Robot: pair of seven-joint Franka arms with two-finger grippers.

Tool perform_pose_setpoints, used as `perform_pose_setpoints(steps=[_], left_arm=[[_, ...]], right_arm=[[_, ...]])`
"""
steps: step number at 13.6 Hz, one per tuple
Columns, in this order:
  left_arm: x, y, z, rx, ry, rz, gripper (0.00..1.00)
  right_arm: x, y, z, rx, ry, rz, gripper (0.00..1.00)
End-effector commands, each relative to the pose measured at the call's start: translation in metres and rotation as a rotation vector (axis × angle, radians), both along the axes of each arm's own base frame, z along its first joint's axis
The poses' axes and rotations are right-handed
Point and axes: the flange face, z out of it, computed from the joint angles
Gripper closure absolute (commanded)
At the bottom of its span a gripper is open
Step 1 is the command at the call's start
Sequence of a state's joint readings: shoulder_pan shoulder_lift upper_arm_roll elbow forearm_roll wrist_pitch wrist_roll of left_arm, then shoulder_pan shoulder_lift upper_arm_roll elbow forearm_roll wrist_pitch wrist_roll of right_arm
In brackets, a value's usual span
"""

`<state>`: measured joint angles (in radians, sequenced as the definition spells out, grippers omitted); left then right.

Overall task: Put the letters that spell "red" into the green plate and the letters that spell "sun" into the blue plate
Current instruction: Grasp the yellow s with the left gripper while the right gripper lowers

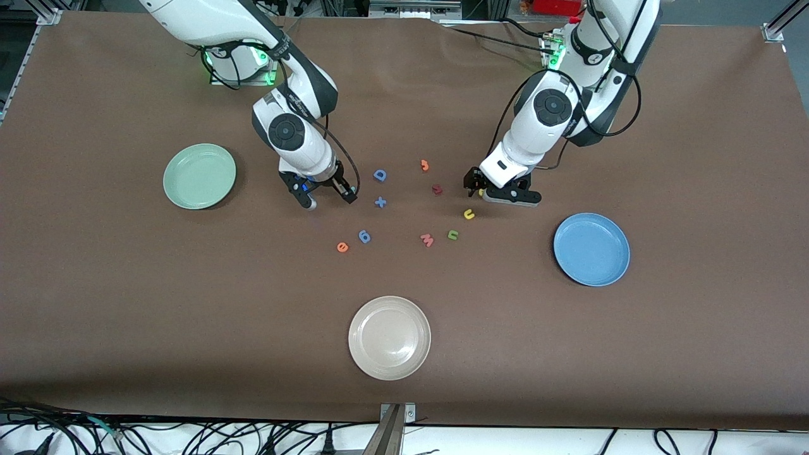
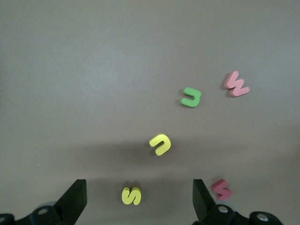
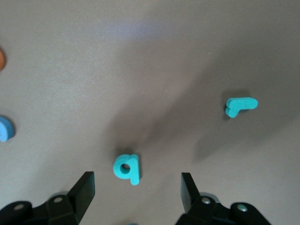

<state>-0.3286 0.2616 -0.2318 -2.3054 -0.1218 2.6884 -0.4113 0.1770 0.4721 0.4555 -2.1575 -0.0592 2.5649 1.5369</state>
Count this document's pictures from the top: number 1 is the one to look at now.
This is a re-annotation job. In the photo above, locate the blue plate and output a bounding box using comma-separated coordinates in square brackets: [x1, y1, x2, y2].
[553, 212, 631, 288]

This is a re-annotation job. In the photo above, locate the beige plate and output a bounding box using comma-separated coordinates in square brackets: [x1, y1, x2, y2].
[348, 296, 432, 381]

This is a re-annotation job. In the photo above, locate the green plate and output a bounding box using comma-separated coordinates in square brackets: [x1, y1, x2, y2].
[163, 143, 237, 210]

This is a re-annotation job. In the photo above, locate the metal equipment box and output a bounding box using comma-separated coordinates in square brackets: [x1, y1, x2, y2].
[370, 0, 462, 20]

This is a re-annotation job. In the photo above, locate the red box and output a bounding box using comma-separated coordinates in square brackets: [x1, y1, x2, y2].
[531, 0, 583, 16]

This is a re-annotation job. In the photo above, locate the aluminium frame profile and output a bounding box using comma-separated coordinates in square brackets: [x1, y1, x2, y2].
[762, 0, 809, 42]
[35, 0, 64, 26]

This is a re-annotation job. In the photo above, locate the teal cable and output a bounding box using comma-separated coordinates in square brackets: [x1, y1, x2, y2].
[87, 414, 121, 440]

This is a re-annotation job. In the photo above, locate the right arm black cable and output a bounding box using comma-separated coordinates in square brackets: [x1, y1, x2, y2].
[186, 38, 361, 193]

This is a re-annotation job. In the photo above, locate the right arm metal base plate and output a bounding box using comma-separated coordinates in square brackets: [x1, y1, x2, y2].
[210, 44, 280, 86]

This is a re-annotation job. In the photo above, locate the black cable on table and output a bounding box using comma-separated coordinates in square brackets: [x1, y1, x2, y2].
[439, 18, 550, 54]

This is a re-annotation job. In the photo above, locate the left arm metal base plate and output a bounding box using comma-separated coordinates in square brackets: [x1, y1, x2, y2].
[540, 32, 564, 71]

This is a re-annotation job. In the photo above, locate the metal table bracket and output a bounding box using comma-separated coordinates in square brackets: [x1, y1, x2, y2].
[379, 403, 416, 455]

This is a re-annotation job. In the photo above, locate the brown table cover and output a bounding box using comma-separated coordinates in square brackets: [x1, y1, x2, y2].
[0, 11, 809, 432]

